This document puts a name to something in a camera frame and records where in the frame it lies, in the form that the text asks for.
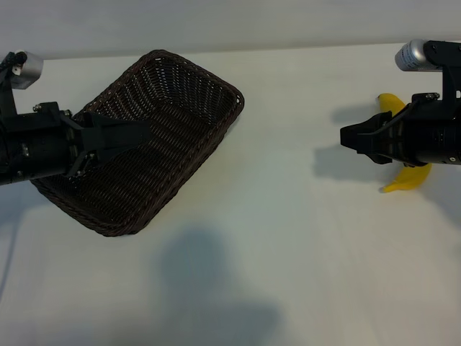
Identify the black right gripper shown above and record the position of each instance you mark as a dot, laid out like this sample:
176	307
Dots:
417	137

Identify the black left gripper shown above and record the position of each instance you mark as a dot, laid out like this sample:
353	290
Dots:
43	144

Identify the yellow banana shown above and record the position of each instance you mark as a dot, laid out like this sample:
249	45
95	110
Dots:
390	104

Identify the dark brown wicker basket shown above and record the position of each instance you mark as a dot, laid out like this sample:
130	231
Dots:
169	115

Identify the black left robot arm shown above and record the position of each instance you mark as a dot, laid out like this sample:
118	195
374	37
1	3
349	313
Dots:
7	155

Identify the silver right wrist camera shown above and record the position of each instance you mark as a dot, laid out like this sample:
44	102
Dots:
410	56

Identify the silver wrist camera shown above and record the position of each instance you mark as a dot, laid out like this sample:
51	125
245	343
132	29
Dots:
30	70
410	56

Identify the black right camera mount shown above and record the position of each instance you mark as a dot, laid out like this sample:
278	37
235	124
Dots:
450	79

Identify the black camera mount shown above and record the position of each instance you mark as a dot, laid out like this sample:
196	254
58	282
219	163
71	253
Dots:
450	79
7	93

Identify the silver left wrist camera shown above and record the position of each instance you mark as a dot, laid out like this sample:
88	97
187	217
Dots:
30	70

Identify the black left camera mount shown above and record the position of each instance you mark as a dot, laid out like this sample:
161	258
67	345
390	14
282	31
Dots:
7	93

